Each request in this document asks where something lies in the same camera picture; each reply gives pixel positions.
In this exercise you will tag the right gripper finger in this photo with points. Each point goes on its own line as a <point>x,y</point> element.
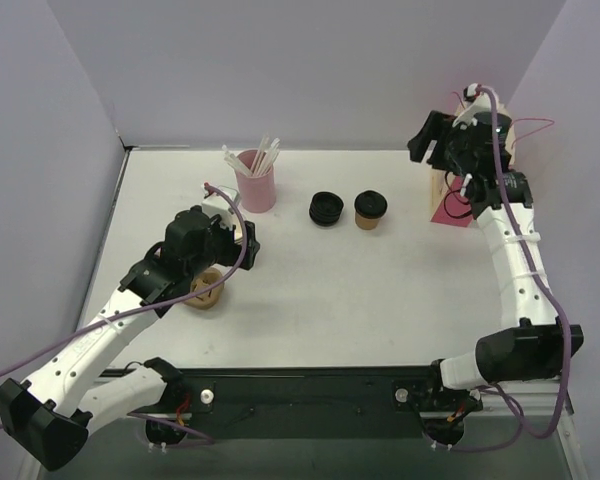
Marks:
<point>418,146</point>
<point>435,125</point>

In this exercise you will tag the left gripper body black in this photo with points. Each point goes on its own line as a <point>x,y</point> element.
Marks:
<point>245,246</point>

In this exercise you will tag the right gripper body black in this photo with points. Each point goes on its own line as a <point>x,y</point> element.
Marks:
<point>431,141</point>

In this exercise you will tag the pink cream paper gift bag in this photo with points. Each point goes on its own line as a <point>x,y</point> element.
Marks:
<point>447,206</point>

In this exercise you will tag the stack of black lids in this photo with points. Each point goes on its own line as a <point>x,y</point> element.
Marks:
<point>325,208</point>

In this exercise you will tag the single brown paper cup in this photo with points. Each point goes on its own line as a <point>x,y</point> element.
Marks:
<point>367,221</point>

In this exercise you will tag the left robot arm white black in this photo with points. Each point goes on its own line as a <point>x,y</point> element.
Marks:
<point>52,412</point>

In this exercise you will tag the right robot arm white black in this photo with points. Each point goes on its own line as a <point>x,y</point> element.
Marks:
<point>530,343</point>

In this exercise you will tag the pink straw holder cup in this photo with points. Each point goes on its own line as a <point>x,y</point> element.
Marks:
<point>258,194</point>

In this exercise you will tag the brown pulp cup carriers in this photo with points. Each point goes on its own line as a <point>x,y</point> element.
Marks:
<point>211,297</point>

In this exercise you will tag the white wrapped straws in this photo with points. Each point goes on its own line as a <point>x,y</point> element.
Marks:
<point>263,161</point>

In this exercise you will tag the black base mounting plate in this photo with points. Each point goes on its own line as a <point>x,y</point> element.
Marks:
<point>391,402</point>

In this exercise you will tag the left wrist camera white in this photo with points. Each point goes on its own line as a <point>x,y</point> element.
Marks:
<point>214,204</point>

